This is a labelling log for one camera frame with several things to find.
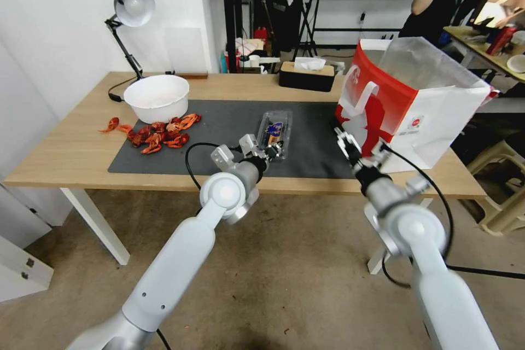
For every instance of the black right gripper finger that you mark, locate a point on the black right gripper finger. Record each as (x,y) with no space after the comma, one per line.
(341,137)
(352,145)

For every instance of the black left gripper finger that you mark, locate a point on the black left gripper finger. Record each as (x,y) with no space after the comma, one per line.
(279,155)
(271,148)

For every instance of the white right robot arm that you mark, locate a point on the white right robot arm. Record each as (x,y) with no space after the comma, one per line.
(430,280)

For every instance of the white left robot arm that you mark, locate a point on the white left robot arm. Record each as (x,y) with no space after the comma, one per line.
(184,251)

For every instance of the clear plastic takeout container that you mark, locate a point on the clear plastic takeout container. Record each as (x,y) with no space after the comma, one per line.
(275,125)

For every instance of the black tissue box wooden lid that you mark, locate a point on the black tissue box wooden lid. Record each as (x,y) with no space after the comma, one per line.
(305,79)

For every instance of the red white takeout bag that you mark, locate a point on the red white takeout bag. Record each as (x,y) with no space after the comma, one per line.
(426,120)

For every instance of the dark grey desk mat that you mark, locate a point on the dark grey desk mat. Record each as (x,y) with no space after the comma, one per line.
(221,128)

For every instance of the white tissue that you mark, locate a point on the white tissue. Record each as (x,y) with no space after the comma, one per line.
(310,63)

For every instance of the red crayfish shell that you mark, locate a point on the red crayfish shell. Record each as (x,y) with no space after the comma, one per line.
(152,145)
(110,125)
(124,128)
(158,126)
(191,119)
(177,140)
(175,124)
(140,136)

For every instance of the blue bottle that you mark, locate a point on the blue bottle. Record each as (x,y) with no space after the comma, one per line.
(224,62)

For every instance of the white round bowl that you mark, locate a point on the white round bowl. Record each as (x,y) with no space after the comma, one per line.
(158,97)

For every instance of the black tripod stand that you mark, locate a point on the black tripod stand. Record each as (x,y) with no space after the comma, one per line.
(308,9)

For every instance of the beige plastic stool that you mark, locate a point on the beige plastic stool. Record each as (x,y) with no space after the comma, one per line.
(502,186)

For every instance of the wooden side desk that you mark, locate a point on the wooden side desk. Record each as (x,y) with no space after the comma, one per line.
(471,44)

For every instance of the red bottle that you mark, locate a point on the red bottle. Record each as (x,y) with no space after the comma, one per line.
(500,40)

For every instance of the small white bowl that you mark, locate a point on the small white bowl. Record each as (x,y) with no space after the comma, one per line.
(517,63)

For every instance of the black silver desk lamp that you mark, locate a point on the black silver desk lamp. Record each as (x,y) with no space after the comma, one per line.
(133,3)

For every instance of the white cabinet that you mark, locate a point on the white cabinet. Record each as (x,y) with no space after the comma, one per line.
(24,239)

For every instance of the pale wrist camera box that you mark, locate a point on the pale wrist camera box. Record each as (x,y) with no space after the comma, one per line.
(380,156)
(249,143)

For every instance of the black metal shelf frame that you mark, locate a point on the black metal shelf frame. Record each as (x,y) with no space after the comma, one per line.
(234,13)

